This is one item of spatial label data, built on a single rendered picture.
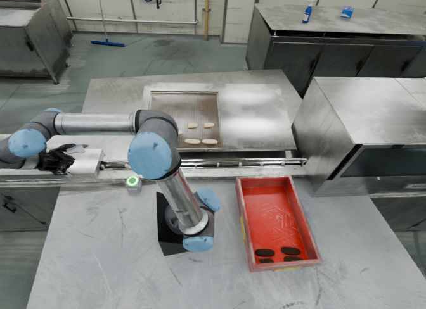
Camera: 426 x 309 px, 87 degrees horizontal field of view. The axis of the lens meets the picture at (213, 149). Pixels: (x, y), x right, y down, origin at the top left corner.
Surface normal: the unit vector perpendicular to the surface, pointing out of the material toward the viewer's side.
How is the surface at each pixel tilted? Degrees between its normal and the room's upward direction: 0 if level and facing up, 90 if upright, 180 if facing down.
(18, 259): 0
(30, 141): 63
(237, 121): 10
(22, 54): 90
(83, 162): 0
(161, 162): 70
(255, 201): 0
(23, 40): 90
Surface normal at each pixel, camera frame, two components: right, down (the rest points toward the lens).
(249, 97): 0.07, -0.50
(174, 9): 0.06, 0.77
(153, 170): -0.06, 0.49
